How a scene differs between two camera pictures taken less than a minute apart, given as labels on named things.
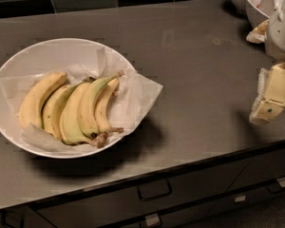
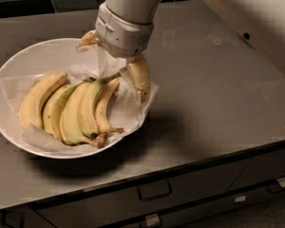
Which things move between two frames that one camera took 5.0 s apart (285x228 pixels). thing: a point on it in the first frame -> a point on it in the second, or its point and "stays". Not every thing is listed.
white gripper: x=282 y=32 -> x=123 y=34
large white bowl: x=65 y=98 stays
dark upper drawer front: x=83 y=212 stays
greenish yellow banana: x=86 y=104 stays
